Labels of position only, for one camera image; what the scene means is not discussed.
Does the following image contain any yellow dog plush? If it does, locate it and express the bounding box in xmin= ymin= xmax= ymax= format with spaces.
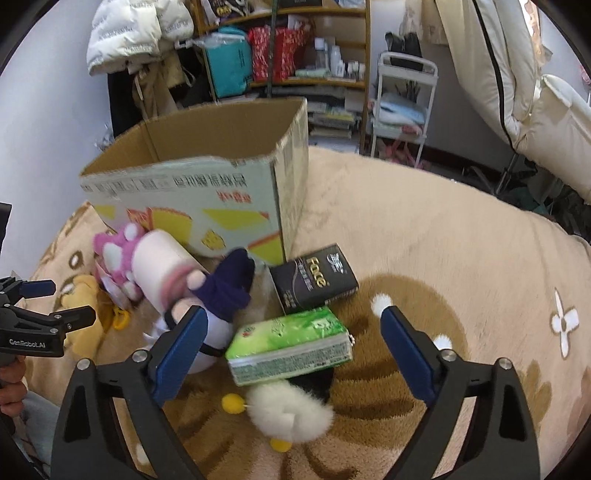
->
xmin=57 ymin=274 xmax=130 ymax=360

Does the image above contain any purple hooded gnome plush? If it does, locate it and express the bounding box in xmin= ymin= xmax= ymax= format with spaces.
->
xmin=143 ymin=248 xmax=256 ymax=374

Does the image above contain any green tissue pack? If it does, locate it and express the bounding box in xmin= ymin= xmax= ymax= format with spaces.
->
xmin=225 ymin=307 xmax=355 ymax=386

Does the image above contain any white fluffy penguin plush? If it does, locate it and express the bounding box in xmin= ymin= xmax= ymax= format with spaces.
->
xmin=220 ymin=293 xmax=454 ymax=454

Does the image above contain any person's left hand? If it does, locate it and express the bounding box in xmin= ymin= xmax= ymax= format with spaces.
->
xmin=0 ymin=356 xmax=27 ymax=418

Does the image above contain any pink cat paw plush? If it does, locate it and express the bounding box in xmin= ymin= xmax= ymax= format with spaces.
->
xmin=93 ymin=222 xmax=145 ymax=310

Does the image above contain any black Face tissue pack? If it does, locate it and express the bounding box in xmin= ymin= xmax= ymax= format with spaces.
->
xmin=270 ymin=244 xmax=359 ymax=315

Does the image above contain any open cardboard box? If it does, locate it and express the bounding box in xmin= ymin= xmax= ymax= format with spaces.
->
xmin=80 ymin=97 xmax=308 ymax=266

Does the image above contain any white rolling cart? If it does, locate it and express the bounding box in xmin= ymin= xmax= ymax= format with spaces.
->
xmin=370 ymin=51 xmax=439 ymax=168

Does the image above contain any white puffer jacket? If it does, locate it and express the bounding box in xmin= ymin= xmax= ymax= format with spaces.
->
xmin=86 ymin=0 xmax=194 ymax=76

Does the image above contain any teal bag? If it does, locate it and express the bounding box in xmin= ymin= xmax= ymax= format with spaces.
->
xmin=204 ymin=27 xmax=252 ymax=98

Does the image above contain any red patterned gift bag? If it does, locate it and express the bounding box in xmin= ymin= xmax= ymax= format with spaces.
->
xmin=247 ymin=26 xmax=310 ymax=82

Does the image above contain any wooden shelf unit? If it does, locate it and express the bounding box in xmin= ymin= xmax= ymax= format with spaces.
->
xmin=191 ymin=1 xmax=372 ymax=152

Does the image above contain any cream reclining chair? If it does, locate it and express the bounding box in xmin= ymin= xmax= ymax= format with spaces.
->
xmin=437 ymin=1 xmax=590 ymax=200

